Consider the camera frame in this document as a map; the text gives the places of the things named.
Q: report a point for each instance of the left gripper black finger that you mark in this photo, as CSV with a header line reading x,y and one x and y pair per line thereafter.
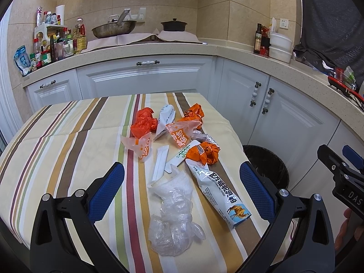
x,y
331,160

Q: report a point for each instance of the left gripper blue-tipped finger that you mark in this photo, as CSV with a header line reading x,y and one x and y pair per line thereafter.
x,y
353,157

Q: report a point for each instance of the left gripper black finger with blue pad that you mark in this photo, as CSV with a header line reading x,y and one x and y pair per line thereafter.
x,y
64,236
312,246

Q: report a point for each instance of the white paper sleeve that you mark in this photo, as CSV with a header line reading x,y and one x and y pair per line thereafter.
x,y
162,154

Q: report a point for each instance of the black trash bin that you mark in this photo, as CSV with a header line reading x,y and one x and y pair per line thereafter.
x,y
268,164

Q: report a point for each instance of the person's hand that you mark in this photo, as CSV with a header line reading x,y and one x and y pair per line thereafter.
x,y
343,230

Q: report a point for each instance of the red dish rack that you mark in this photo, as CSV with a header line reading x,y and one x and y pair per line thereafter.
x,y
345,82

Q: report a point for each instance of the white blue camel milk pouch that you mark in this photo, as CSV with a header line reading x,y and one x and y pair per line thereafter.
x,y
221,197

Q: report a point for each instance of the striped tablecloth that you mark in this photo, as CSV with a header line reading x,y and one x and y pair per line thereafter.
x,y
64,147

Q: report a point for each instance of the clear crumpled plastic bag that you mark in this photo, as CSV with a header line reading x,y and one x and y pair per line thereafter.
x,y
173,231

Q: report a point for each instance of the orange crumpled wrapper near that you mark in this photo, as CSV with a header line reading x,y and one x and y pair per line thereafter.
x,y
205,152

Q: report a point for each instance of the orange crumpled wrapper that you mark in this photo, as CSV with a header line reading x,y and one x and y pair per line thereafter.
x,y
194,112
205,152

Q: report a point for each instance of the white stacked bowls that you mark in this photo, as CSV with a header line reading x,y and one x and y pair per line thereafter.
x,y
280,47

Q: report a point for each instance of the person's dark grey shirt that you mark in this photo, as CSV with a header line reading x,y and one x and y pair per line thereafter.
x,y
332,34

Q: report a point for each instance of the translucent bag orange print left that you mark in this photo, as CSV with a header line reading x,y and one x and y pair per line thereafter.
x,y
142,147

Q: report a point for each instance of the translucent bag orange print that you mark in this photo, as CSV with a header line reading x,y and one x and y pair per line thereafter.
x,y
142,147
181,131

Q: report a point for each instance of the silver foil wrapper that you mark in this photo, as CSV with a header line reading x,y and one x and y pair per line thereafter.
x,y
202,137

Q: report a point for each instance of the orange crumpled wrapper far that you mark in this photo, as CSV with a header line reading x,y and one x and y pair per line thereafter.
x,y
194,112

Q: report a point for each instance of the dark soy sauce bottle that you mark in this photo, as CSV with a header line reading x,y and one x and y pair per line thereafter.
x,y
258,38

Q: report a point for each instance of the white sachet green text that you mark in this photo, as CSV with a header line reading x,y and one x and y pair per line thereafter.
x,y
180,156

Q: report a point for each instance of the red-orange crumpled plastic bag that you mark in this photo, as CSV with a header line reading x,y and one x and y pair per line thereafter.
x,y
144,123

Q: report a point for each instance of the translucent bag orange print right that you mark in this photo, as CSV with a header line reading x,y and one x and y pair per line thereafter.
x,y
181,131

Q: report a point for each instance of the white crumpled paper bag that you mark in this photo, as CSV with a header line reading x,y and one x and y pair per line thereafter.
x,y
166,116

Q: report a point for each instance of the blue white salt bag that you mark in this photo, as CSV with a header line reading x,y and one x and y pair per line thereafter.
x,y
22,60

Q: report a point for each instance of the black clay pot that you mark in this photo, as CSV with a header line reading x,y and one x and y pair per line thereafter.
x,y
174,25

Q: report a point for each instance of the beige stove cover cloth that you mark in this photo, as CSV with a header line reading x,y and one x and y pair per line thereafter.
x,y
138,38

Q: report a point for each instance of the cooking oil bottle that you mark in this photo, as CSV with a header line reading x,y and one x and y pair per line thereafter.
x,y
79,36

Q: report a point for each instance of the metal wok pan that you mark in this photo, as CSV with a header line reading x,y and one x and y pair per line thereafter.
x,y
116,25

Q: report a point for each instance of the paper towel roll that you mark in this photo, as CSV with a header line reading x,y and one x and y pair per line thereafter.
x,y
60,11

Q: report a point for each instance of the cabinet door handle right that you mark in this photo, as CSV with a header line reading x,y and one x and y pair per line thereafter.
x,y
267,100

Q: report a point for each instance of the cabinet door handle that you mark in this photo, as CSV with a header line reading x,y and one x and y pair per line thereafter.
x,y
255,94
267,100

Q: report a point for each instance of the cabinet door handle left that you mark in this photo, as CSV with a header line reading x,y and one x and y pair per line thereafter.
x,y
255,94

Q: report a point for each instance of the white wall socket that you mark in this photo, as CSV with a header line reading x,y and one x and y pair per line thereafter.
x,y
284,23

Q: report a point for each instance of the drawer handle left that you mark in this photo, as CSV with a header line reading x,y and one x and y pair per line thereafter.
x,y
47,84

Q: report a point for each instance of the drawer handle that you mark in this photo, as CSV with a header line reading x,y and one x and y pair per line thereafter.
x,y
143,63
47,84

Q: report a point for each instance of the drawer handle centre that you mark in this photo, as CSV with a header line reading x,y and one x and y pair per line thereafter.
x,y
143,63

